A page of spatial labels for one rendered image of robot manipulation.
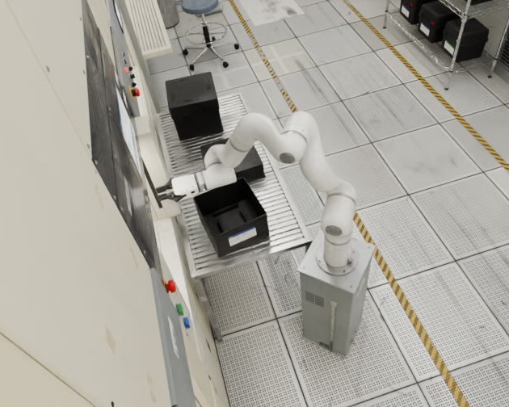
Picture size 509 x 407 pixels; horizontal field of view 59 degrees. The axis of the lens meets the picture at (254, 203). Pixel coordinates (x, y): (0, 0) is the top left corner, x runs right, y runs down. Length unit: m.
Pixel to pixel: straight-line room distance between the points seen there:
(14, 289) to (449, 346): 2.57
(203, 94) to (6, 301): 2.30
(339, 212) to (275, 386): 1.25
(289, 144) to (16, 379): 1.20
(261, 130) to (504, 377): 1.94
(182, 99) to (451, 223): 1.95
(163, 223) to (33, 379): 1.79
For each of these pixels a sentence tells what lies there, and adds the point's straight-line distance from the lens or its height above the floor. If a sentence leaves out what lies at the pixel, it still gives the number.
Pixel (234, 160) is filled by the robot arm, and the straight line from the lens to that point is 1.71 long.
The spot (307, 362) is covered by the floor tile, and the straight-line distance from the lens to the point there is 2.70.
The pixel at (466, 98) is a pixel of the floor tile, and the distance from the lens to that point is 4.34.
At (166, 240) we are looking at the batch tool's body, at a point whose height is 0.87.
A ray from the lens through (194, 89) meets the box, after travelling 2.72.
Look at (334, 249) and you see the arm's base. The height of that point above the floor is 0.91.
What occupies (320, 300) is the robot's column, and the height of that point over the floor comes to 0.55.
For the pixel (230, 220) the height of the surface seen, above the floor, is 0.77.
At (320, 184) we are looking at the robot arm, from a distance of 1.66.
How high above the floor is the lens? 2.53
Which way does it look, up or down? 49 degrees down
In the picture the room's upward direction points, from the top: 10 degrees counter-clockwise
